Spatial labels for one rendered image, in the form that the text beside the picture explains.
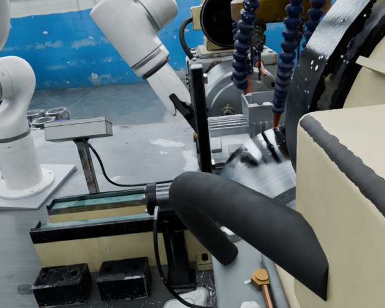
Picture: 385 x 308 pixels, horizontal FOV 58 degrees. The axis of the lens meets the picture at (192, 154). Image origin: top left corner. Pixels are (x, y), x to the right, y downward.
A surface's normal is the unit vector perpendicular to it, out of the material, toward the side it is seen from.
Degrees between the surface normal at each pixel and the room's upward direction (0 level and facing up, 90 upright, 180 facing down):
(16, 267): 0
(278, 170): 24
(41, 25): 90
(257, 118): 90
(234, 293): 0
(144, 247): 90
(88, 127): 64
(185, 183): 57
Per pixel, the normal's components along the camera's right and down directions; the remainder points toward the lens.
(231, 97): 0.03, 0.41
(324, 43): -0.90, -0.38
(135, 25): 0.34, 0.18
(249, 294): -0.11, -0.91
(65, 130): -0.02, -0.04
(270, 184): -0.62, -0.71
